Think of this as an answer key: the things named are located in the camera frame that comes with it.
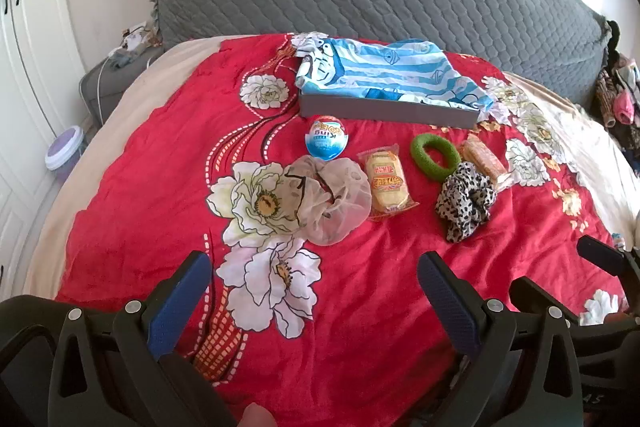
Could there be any orange biscuit packet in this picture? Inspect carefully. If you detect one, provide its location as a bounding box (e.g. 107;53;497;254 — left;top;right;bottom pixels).
460;134;513;192

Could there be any grey nightstand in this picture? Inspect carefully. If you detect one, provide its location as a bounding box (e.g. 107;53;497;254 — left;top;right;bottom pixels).
80;44;166;128

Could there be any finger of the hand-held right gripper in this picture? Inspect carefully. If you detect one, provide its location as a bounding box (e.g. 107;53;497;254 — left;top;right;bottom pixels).
576;234;640;280
509;276;581;323

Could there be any person's left hand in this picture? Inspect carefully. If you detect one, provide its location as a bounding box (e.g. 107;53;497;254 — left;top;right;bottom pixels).
239;402;278;427

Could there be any purple lidded bin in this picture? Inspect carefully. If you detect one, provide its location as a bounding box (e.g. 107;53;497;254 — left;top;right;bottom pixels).
45;125;85;172

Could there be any blue and red egg toy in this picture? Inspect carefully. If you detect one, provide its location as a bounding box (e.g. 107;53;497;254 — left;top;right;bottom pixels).
305;116;351;160

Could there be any red floral blanket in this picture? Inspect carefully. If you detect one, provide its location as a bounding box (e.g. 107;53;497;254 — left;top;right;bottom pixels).
52;34;631;427

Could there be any green fuzzy scrunchie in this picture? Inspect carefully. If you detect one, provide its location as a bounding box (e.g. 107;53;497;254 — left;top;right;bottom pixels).
410;133;462;182

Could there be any beige mesh scrunchie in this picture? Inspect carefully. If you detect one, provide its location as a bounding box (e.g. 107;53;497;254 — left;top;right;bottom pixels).
282;156;373;247

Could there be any pile of clothes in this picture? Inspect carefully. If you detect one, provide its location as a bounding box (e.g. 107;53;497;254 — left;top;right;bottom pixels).
592;19;640;178

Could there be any white cable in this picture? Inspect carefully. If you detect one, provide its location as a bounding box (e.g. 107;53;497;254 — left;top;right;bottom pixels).
97;52;126;122

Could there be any yellow rice cracker packet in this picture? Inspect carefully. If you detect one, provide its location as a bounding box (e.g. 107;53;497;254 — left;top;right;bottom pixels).
357;143;420;222

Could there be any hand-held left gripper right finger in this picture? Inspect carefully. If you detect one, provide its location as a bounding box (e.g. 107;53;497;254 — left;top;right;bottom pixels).
417;251;586;427

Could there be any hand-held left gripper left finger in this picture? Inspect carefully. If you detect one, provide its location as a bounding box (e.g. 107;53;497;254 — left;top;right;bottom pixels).
47;251;236;427

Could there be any grey shallow box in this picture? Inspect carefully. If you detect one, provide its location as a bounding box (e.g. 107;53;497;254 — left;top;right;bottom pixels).
285;87;481;130

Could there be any grey box with blue cloth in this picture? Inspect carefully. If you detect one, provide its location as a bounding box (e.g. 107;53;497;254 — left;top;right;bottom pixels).
292;32;496;118

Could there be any small patterned cloth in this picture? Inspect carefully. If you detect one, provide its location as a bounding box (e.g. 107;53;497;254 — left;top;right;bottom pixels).
120;21;163;58

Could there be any white wardrobe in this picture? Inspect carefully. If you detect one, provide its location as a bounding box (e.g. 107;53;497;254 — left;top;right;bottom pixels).
0;0;88;303

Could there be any leopard print scrunchie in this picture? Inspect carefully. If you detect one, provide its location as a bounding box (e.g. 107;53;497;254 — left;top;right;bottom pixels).
434;161;498;244

